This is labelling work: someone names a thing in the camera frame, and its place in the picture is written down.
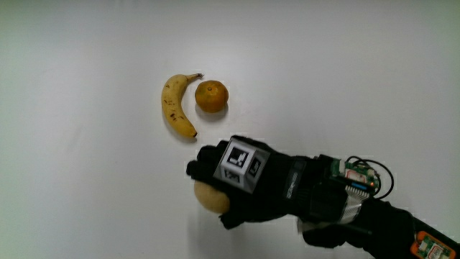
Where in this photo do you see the person's right hand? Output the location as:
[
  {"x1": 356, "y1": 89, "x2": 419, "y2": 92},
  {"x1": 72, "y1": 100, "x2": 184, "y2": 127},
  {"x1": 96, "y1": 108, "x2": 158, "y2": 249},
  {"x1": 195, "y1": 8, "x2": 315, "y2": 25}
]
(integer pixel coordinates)
[{"x1": 185, "y1": 135, "x2": 319, "y2": 230}]

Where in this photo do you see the yellow-brown pear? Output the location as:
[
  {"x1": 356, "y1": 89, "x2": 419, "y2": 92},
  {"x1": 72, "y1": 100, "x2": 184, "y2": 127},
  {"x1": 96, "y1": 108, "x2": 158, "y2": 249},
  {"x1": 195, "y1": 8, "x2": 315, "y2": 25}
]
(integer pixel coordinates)
[{"x1": 193, "y1": 180, "x2": 231, "y2": 215}]

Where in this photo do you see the person's right forearm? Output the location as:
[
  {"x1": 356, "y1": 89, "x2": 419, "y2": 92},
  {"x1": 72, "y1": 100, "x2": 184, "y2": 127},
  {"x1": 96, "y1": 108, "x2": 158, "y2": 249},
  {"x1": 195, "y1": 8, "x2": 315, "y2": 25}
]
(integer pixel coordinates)
[{"x1": 301, "y1": 154, "x2": 460, "y2": 259}]

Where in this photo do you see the green circuit board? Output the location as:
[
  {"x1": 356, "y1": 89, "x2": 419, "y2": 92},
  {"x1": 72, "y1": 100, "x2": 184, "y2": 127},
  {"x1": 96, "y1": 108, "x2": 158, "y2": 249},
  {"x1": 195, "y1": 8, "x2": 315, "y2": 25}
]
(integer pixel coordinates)
[{"x1": 330, "y1": 159, "x2": 380, "y2": 194}]

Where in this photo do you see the orange tangerine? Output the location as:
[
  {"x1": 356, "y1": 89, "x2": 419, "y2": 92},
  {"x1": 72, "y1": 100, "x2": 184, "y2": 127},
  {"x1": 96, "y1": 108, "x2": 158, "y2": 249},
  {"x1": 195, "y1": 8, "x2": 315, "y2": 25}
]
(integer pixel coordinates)
[{"x1": 194, "y1": 80, "x2": 230, "y2": 114}]

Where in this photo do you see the yellow banana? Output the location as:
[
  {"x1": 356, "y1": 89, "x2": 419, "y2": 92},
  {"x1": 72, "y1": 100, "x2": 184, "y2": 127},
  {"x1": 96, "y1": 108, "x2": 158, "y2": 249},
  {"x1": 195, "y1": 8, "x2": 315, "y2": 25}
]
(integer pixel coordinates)
[{"x1": 160, "y1": 73, "x2": 205, "y2": 139}]

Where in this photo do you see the orange sensor module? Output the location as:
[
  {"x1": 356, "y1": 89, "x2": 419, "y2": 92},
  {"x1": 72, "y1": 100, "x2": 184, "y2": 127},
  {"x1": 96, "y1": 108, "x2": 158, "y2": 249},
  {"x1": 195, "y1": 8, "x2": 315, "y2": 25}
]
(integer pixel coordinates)
[{"x1": 410, "y1": 231, "x2": 457, "y2": 259}]

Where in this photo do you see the black cable loop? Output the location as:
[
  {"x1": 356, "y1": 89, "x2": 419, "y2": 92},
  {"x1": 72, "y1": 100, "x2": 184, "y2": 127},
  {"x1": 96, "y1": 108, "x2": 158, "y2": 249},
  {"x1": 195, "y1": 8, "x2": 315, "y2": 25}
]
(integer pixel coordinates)
[{"x1": 345, "y1": 155, "x2": 395, "y2": 201}]

